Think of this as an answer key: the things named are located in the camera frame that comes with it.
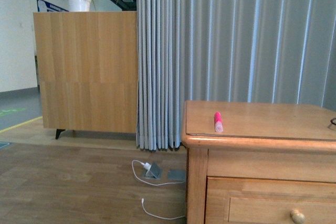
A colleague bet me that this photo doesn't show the pink marker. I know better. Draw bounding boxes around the pink marker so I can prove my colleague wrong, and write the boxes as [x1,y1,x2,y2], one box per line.
[214,112,223,133]

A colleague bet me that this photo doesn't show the wooden drawer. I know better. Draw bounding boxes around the wooden drawer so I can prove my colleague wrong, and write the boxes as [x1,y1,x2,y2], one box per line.
[205,177,335,223]

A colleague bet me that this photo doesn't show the round wooden drawer knob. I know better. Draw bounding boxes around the round wooden drawer knob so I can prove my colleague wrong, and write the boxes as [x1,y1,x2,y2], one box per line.
[290,209,306,224]

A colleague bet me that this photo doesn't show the open floor socket box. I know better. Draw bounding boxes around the open floor socket box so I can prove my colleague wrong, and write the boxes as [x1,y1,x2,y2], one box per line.
[142,163,162,179]

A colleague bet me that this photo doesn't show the closed floor socket cover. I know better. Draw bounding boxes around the closed floor socket cover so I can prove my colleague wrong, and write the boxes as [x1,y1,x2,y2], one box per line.
[167,169,186,182]

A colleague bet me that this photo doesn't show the large wooden cabinet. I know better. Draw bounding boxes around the large wooden cabinet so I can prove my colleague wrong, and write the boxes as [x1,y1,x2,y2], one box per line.
[33,11,138,133]

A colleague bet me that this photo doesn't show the wooden nightstand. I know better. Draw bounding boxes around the wooden nightstand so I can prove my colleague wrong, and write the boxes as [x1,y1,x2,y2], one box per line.
[182,101,335,223]

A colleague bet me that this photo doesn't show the black cabinet leg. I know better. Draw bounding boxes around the black cabinet leg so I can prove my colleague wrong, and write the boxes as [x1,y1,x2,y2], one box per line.
[55,129,65,140]

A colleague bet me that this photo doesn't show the grey pleated curtain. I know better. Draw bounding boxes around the grey pleated curtain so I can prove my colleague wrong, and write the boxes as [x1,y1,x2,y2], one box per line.
[136,0,335,151]

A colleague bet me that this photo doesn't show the white plant pot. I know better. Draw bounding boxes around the white plant pot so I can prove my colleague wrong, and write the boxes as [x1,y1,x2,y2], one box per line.
[67,0,91,12]

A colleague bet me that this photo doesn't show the black object on nightstand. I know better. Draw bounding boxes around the black object on nightstand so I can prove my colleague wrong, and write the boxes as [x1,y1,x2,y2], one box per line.
[328,118,336,131]

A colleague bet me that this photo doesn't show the blue wall sign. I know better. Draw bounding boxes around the blue wall sign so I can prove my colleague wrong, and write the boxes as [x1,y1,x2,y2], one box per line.
[37,0,68,12]

